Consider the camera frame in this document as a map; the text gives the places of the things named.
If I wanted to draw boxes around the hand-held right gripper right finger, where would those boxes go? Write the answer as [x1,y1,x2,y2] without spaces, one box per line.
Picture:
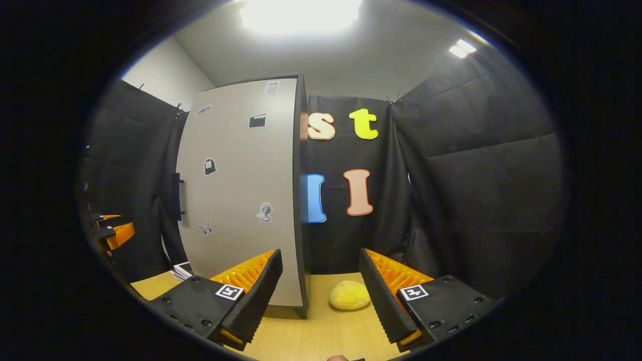
[358,247,495,353]

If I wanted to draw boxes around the dark grey cabinet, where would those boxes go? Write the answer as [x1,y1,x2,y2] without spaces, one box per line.
[292,74,311,319]

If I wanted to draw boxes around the stack of magazines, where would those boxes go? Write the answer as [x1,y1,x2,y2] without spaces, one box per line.
[170,262,195,282]

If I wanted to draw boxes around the black backdrop cloth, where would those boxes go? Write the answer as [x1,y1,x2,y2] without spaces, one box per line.
[75,48,565,301]

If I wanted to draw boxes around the large ceiling light panel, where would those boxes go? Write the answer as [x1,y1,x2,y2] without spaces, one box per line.
[240,0,363,35]

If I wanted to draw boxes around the grey cabinet door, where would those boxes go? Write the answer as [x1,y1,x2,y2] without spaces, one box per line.
[176,78,304,307]

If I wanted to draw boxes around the yellow plush toy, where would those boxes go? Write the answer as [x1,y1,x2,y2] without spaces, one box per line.
[329,280,372,310]

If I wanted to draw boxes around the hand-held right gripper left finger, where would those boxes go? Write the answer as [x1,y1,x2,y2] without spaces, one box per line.
[149,249,283,351]

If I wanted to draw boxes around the small ceiling light panel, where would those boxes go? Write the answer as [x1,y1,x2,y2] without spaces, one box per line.
[448,39,478,59]

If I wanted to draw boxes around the black cabinet door handle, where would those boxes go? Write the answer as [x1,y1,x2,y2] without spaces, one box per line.
[172,173,185,221]

